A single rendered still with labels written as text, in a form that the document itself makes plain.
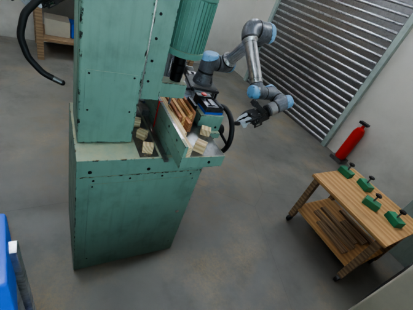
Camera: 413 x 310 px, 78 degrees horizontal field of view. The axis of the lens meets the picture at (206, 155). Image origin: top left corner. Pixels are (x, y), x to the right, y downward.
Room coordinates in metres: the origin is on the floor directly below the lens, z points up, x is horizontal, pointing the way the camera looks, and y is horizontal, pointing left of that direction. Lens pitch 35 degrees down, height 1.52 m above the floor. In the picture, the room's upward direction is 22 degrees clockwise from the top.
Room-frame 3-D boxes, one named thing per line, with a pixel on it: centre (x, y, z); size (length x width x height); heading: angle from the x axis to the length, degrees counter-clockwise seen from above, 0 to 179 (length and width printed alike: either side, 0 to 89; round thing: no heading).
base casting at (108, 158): (1.03, 0.36, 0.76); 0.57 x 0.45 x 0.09; 128
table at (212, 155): (1.14, 0.15, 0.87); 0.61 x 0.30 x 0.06; 38
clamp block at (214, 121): (1.20, 0.08, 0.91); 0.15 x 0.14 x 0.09; 38
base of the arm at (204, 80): (1.89, 0.24, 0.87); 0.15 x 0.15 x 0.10
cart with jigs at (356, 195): (1.68, -1.25, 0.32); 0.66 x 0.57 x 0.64; 40
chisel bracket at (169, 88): (1.09, 0.28, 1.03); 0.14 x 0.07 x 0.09; 128
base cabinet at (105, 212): (1.03, 0.35, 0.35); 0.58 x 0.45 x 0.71; 128
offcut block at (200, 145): (0.91, 0.04, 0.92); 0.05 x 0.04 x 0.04; 86
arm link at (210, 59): (1.90, 0.23, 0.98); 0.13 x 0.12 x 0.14; 131
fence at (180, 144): (1.05, 0.27, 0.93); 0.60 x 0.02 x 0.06; 38
